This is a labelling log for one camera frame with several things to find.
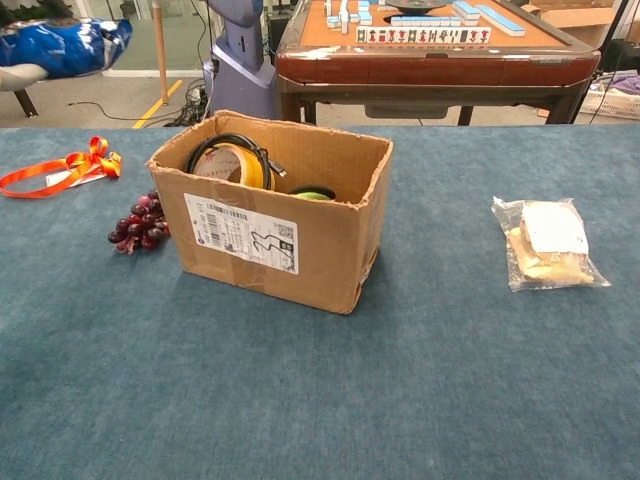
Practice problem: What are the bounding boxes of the black stand leg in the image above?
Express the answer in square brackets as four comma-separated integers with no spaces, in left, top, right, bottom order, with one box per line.
[587,0,630,125]

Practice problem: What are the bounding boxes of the open brown carton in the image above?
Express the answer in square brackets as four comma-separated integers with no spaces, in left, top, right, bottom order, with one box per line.
[520,0,624,49]

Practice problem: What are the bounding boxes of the black round dish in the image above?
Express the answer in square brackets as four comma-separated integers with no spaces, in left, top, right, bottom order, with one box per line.
[384,0,452,15]

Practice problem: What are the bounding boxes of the clear bag of wood pieces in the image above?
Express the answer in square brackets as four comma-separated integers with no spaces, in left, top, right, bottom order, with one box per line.
[490,195,612,293]

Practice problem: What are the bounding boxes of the black floor cable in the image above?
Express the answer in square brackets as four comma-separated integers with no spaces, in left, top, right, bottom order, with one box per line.
[67,100,182,124]

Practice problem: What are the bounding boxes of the brown mahjong table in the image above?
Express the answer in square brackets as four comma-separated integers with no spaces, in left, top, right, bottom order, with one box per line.
[274,0,602,127]

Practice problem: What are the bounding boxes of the purple robot base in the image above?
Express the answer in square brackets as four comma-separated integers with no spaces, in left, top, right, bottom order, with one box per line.
[201,0,282,122]

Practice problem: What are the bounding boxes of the tangled cables and power strip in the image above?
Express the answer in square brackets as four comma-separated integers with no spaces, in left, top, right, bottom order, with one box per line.
[164,81,210,128]

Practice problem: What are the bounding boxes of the scattered blue mahjong tile cluster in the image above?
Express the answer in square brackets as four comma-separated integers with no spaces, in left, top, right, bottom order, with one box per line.
[323,0,375,35]

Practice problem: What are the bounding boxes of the brown cardboard box with label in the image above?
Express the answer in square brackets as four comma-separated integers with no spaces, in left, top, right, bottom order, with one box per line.
[145,109,395,316]

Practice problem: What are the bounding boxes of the face-up mahjong tile row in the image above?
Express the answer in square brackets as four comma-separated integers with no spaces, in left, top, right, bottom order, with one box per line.
[355,25,493,46]

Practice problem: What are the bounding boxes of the long blue-backed mahjong tile row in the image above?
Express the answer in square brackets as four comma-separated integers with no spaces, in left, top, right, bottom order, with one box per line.
[390,15,463,28]

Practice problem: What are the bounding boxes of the short stacked blue mahjong tiles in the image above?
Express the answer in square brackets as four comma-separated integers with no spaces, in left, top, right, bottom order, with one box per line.
[452,0,482,22]

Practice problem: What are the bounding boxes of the blue snack bag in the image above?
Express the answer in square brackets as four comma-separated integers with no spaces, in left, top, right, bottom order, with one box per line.
[0,17,134,80]

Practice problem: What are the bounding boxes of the white paper card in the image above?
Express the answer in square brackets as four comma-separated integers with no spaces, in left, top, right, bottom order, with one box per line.
[45,171,107,189]

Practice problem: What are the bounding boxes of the yellow tape roll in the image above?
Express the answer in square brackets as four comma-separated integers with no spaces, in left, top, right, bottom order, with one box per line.
[191,142,276,191]

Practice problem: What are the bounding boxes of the potted green plants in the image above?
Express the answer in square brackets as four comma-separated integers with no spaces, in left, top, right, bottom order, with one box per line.
[0,0,82,27]

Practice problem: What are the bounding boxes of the white plastic basket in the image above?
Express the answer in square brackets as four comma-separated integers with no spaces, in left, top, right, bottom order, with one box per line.
[576,82,640,122]

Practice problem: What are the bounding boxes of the blue table cloth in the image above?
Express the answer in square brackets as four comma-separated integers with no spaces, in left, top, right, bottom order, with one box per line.
[0,123,640,480]

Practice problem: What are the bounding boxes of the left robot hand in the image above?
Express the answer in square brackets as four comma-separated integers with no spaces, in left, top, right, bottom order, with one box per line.
[0,63,50,93]

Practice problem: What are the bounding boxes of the black coiled cable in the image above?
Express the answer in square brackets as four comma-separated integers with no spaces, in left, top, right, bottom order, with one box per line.
[183,132,289,190]

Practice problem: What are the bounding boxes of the dark red grape bunch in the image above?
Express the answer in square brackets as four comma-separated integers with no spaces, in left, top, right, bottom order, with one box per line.
[107,190,172,256]

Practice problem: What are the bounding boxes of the purple cloth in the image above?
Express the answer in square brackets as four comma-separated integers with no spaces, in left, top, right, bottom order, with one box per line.
[608,72,640,96]

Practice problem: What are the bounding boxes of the green and black tape roll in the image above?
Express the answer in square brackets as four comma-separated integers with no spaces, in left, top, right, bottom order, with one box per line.
[287,185,337,202]

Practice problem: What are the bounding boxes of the slanted blue mahjong tile row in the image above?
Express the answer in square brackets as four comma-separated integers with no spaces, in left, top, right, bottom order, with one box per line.
[475,4,527,38]

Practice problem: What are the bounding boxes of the white glass door frame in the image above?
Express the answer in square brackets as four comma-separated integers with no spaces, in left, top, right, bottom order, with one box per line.
[74,0,213,79]

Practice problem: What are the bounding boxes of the dark table leg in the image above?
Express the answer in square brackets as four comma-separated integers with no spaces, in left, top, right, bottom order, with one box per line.
[13,89,39,119]

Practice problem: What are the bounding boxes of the orange satin ribbon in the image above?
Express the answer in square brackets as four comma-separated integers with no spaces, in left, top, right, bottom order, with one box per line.
[0,135,123,200]

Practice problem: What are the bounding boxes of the wooden pole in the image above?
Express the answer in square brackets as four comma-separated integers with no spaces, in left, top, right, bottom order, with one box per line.
[151,0,171,107]

